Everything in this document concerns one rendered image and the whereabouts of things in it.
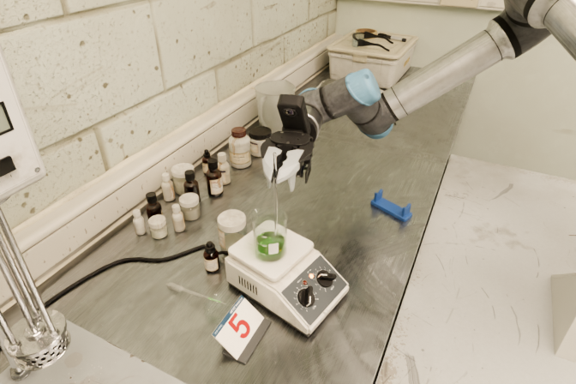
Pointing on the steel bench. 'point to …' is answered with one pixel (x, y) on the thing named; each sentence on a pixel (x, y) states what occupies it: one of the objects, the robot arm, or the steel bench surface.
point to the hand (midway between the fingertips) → (275, 173)
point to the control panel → (325, 295)
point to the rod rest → (391, 207)
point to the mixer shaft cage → (29, 349)
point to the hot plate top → (241, 249)
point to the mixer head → (15, 140)
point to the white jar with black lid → (258, 139)
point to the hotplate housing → (269, 293)
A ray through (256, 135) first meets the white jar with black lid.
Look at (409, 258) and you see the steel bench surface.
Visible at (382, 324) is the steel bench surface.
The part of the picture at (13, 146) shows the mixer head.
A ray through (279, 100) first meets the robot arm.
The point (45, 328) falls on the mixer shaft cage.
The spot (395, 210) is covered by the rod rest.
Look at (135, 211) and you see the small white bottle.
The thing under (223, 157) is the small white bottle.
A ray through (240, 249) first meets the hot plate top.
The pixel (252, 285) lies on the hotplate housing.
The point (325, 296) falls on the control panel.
